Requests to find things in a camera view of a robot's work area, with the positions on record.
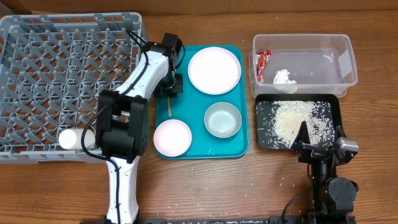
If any red snack wrapper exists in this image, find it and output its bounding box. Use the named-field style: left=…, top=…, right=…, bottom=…
left=256, top=50, right=272, bottom=83

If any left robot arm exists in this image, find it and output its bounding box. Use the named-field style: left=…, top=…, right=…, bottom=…
left=96, top=39, right=185, bottom=223

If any small pink-white plate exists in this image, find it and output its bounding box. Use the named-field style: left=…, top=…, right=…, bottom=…
left=154, top=119, right=192, bottom=157

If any large white plate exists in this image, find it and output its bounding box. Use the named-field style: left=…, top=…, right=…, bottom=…
left=188, top=47, right=242, bottom=95

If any teal serving tray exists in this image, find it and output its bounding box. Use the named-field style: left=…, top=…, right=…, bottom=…
left=155, top=45, right=249, bottom=160

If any white cup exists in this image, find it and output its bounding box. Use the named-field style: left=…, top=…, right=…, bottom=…
left=58, top=128, right=95, bottom=150

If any black waste tray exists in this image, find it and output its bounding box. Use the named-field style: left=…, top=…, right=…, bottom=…
left=256, top=94, right=346, bottom=152

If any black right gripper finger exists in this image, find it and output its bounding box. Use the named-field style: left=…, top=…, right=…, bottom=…
left=335, top=126, right=346, bottom=146
left=290, top=121, right=310, bottom=151

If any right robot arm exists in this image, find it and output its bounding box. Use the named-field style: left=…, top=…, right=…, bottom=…
left=282, top=122, right=359, bottom=223

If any pile of rice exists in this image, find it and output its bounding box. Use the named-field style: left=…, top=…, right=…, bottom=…
left=256, top=101, right=335, bottom=150

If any grey bowl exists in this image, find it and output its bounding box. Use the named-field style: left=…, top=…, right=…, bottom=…
left=204, top=102, right=243, bottom=138

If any grey dish rack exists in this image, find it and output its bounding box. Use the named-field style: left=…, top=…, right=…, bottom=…
left=1, top=12, right=147, bottom=164

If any white tissue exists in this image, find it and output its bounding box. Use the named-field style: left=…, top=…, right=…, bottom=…
left=273, top=69, right=296, bottom=85

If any wooden chopstick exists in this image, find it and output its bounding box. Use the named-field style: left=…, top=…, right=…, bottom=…
left=167, top=97, right=172, bottom=118

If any clear plastic waste bin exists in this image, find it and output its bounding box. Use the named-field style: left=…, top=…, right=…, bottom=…
left=248, top=34, right=358, bottom=97

